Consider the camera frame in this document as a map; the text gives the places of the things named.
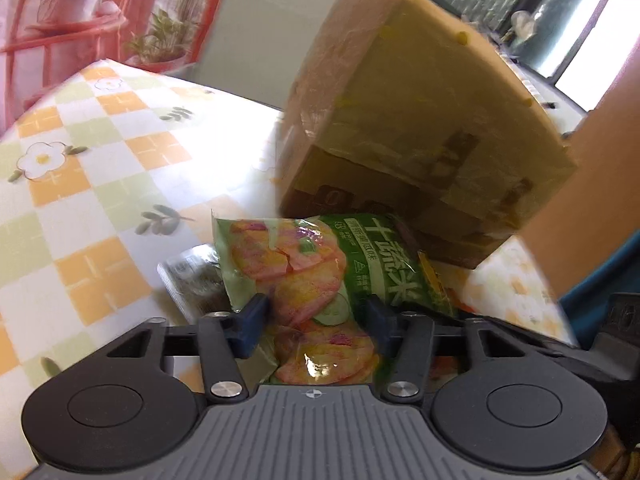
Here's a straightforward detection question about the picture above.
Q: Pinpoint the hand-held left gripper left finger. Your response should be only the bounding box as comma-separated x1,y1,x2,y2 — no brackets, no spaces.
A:
102,294,271,405

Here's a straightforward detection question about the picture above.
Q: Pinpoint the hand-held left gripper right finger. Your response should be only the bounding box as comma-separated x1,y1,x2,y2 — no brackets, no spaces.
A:
365,296,531,405

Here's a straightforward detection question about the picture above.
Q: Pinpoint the light green snack packet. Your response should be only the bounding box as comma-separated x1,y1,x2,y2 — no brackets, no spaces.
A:
210,212,459,387

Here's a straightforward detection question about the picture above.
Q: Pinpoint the taped cardboard box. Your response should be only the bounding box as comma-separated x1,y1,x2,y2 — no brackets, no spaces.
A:
275,0,579,269

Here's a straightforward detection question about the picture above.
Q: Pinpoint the grey snack packet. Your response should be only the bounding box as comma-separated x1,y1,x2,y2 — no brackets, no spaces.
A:
157,243,236,327

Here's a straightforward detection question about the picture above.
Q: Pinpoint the teal cloth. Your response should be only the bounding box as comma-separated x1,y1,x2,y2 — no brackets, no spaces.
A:
557,229,640,352

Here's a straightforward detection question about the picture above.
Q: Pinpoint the brown wooden board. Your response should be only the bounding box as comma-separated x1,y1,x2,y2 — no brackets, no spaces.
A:
520,72,640,307

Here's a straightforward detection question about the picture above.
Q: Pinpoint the checkered floral tablecloth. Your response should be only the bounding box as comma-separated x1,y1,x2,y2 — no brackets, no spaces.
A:
0,59,581,411

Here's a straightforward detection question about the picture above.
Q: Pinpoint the dark framed window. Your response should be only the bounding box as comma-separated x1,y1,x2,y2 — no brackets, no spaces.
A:
369,0,640,112

